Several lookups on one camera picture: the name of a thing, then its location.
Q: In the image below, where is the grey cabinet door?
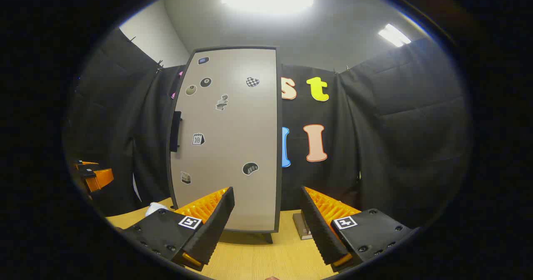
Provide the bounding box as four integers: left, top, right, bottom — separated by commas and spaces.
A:
169, 46, 279, 233

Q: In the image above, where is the black backdrop cloth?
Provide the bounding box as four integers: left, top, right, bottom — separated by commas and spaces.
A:
62, 28, 471, 230

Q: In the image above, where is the black cabinet door handle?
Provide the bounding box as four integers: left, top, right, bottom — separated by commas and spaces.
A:
169, 111, 182, 152

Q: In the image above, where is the white cloth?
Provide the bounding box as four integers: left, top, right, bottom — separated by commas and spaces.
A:
144, 202, 171, 218

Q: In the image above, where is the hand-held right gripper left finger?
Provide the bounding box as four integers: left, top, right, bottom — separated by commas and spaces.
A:
121, 186, 235, 272

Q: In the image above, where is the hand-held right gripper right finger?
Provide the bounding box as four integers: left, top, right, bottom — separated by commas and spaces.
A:
300, 186, 413, 273

